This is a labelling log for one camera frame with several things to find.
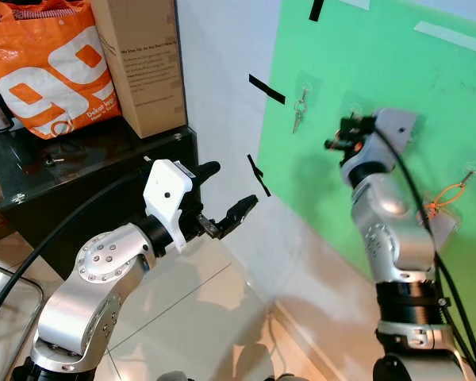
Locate black tape strip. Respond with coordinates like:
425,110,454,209
248,73,287,106
309,0,325,23
247,154,273,198

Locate chrome metal frame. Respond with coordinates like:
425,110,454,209
0,279,46,339

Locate silver keys on ring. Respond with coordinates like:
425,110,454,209
291,87,311,135

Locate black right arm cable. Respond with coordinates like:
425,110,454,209
372,127,476,381

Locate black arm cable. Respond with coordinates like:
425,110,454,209
372,127,476,381
0,168,148,336

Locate orange white shopping bag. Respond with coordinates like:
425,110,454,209
0,0,122,141

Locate black cabinet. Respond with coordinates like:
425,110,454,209
0,119,200,280

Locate brown cardboard box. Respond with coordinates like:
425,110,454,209
90,0,189,140

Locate clear adhesive hook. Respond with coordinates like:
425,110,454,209
459,161,476,183
296,75,319,101

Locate white tag with orange cord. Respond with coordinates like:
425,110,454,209
417,168,476,254

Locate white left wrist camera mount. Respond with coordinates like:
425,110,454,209
142,159,196,254

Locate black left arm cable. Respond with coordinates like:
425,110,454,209
0,168,148,336

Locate green board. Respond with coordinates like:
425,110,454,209
257,0,476,354

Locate long white tape strip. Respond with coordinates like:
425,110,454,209
414,20,476,57

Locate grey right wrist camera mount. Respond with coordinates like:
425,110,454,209
373,108,420,153

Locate short white tape strip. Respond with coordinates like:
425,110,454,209
339,0,373,11

